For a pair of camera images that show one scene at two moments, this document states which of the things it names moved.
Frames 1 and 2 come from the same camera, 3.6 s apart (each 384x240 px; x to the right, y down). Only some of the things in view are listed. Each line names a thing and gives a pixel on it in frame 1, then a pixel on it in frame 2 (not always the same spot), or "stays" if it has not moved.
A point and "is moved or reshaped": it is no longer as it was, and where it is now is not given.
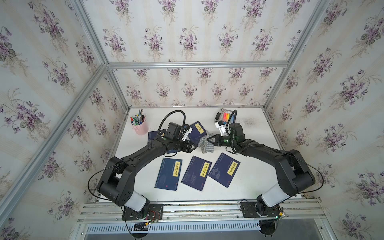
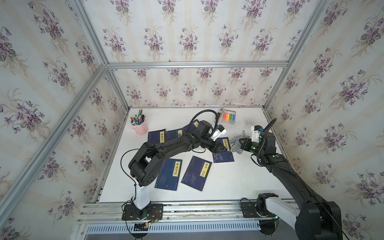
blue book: [152, 134] stays
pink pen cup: [139, 124] stays
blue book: [196, 173] stays
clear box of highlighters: [226, 114] stays
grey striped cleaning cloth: [206, 147] is moved or reshaped
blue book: [168, 175] stays
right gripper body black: [225, 141] to [255, 147]
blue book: [224, 169] is moved or reshaped
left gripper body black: [183, 146] to [212, 146]
